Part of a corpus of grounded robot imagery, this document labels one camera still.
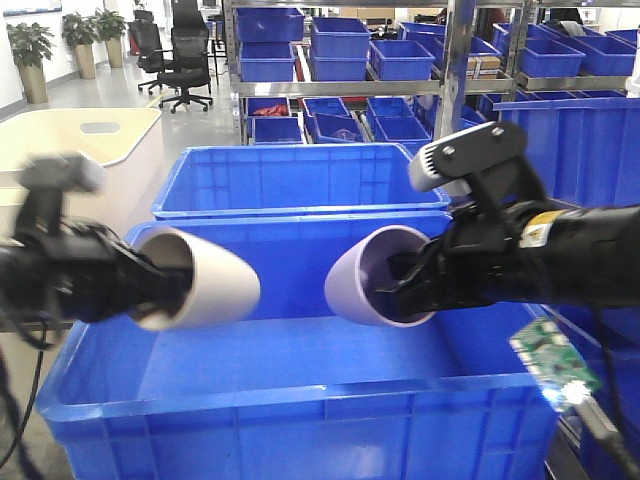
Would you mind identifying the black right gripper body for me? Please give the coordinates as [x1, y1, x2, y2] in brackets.
[377, 206, 525, 320]

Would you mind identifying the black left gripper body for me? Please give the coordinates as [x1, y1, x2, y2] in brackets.
[44, 222, 194, 324]

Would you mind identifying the purple cup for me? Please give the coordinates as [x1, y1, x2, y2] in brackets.
[324, 225, 434, 328]

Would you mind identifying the beige cup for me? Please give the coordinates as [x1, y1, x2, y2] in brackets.
[129, 227, 261, 331]

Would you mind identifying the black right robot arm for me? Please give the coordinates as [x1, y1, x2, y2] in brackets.
[372, 202, 639, 323]

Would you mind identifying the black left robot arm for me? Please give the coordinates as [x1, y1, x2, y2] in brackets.
[1, 224, 194, 323]

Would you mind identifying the blue bin behind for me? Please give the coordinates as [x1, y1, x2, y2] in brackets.
[151, 143, 450, 220]

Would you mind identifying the large blue bin front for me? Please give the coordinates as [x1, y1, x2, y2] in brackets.
[37, 210, 557, 479]

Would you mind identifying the beige table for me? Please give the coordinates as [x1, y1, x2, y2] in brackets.
[1, 108, 168, 236]

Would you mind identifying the green circuit board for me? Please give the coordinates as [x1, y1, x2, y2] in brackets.
[509, 316, 602, 412]

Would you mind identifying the metal shelving with blue bins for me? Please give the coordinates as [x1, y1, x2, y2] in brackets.
[223, 1, 639, 207]

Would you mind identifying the black office chair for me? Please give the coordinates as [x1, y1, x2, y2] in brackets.
[158, 6, 214, 114]

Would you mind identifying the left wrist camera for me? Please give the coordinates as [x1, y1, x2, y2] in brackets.
[13, 152, 106, 236]

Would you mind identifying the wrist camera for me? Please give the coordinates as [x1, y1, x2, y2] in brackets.
[13, 152, 106, 236]
[408, 121, 547, 222]

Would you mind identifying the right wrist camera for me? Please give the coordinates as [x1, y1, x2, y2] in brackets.
[408, 121, 547, 222]

